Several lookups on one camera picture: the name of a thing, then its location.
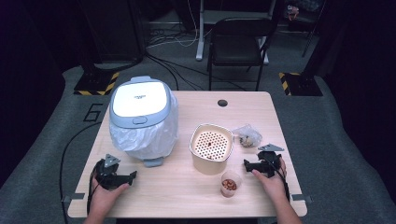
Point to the white plastic trash bag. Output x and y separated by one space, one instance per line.
146 140

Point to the cream square drain container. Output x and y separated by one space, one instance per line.
207 166

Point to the clear plastic bag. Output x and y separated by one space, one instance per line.
249 137

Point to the black folding chair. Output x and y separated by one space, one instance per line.
238 51

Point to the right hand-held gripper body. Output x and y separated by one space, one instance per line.
271 160

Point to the cream perforated strainer insert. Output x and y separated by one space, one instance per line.
211 144

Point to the brown food scraps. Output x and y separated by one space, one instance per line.
229 185

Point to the clear plastic cup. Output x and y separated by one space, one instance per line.
232 177

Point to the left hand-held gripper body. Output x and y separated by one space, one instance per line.
107 177

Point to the grey tape strip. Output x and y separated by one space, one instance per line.
300 197
74 196

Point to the black cabinet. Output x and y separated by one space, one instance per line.
115 31

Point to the person's left hand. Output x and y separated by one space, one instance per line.
102 200

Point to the person's right hand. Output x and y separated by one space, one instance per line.
275 186

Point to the white pedal trash can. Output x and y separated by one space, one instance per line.
140 99

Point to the striped black stand base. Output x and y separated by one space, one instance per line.
303 85
93 84

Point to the white desk frame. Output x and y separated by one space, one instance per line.
200 37

